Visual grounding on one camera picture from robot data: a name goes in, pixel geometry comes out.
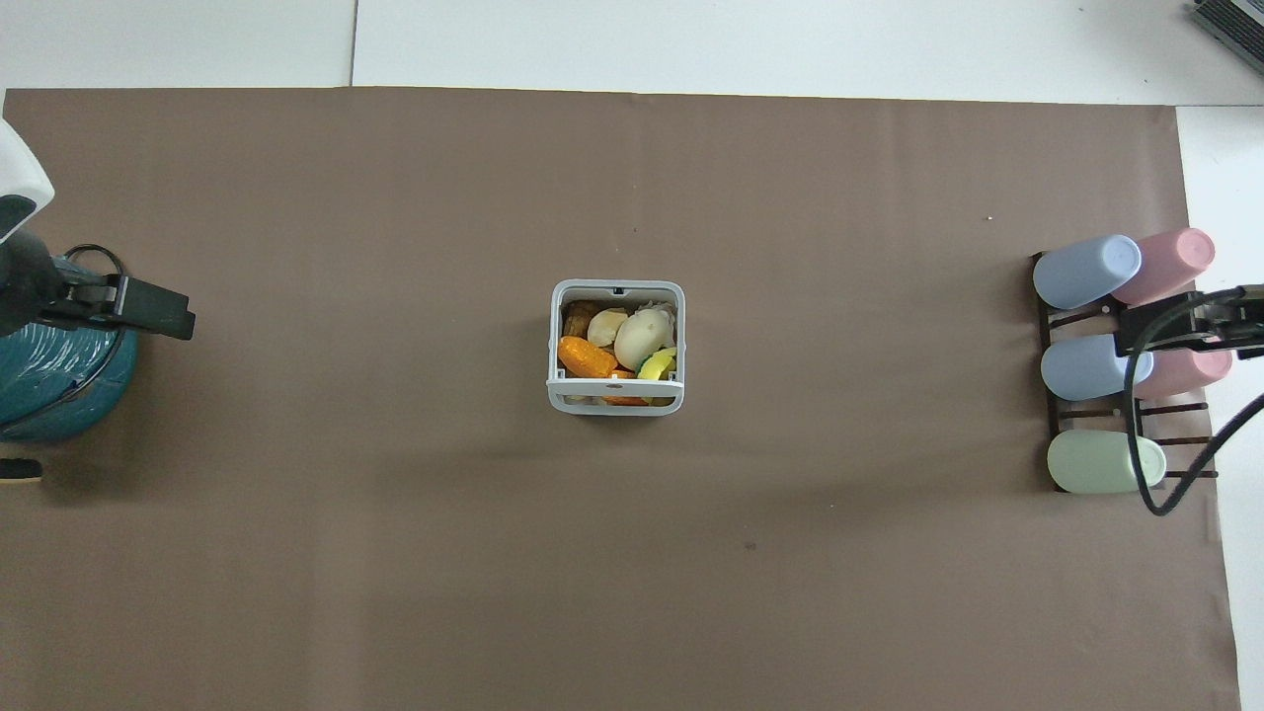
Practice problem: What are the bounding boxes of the teal trash bin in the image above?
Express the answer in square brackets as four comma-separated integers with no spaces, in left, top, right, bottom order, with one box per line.
[0,254,140,483]

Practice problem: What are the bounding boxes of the black cable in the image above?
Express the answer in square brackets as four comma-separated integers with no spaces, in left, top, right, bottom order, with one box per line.
[1125,288,1264,517]

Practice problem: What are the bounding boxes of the grey plastic basket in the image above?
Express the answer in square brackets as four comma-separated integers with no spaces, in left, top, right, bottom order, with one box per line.
[546,279,686,418]

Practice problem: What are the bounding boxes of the green plastic cup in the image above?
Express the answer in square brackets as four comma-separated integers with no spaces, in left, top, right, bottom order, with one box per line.
[1046,431,1168,496]

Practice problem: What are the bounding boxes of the dark brown cup rack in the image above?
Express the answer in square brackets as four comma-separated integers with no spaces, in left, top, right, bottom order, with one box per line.
[1030,251,1222,495]

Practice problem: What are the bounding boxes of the small beige toy bun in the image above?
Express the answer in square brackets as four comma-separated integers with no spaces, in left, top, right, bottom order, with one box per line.
[587,307,630,350]

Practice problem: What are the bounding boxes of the blue plastic cup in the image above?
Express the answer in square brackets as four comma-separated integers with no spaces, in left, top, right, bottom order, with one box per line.
[1040,335,1154,402]
[1033,234,1145,311]

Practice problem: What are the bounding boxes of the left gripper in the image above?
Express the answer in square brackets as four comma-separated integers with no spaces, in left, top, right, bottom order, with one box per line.
[0,228,65,338]

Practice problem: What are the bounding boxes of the beige toy potato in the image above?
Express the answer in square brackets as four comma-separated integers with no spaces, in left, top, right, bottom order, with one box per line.
[613,307,677,372]

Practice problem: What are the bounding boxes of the teal round pot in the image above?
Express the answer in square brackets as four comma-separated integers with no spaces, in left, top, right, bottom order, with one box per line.
[0,243,138,432]

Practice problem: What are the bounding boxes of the small orange toy food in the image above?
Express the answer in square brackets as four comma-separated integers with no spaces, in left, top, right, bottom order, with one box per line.
[600,369,650,407]

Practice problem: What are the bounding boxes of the orange toy carrot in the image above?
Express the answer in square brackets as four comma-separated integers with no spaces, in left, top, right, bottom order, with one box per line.
[557,335,619,380]

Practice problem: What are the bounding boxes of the pink plastic cup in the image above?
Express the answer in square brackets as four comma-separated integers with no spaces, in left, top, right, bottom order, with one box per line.
[1112,227,1218,308]
[1134,347,1234,400]

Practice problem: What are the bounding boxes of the grey ribbed box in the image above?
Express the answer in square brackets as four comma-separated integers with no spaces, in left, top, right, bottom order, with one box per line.
[1189,0,1264,51]

